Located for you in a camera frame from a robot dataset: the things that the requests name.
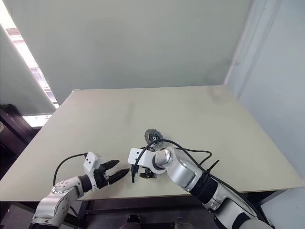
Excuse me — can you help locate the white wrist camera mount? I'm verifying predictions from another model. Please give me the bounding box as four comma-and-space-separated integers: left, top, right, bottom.
82, 151, 103, 190
127, 147, 157, 169

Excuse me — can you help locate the silver motor lid circuit board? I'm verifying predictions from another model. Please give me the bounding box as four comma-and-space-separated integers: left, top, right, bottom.
144, 128, 164, 146

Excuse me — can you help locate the black table frame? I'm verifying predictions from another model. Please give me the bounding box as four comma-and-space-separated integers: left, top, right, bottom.
71, 190, 207, 218

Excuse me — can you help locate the black cable tie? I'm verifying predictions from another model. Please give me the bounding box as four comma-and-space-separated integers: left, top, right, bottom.
200, 159, 220, 178

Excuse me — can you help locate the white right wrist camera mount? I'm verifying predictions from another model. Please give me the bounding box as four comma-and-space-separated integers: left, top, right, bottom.
127, 147, 157, 169

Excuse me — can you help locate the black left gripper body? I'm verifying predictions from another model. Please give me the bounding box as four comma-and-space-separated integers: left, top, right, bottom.
93, 164, 112, 190

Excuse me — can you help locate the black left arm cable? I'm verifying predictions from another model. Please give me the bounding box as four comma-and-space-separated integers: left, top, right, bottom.
52, 153, 88, 186

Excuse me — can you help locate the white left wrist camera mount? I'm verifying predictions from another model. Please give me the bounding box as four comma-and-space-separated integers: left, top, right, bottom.
82, 151, 103, 190

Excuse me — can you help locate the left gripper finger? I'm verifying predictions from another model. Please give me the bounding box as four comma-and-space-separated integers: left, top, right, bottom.
108, 168, 130, 185
102, 160, 120, 171

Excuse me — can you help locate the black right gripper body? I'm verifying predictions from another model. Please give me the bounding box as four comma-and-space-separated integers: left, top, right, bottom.
139, 167, 159, 180

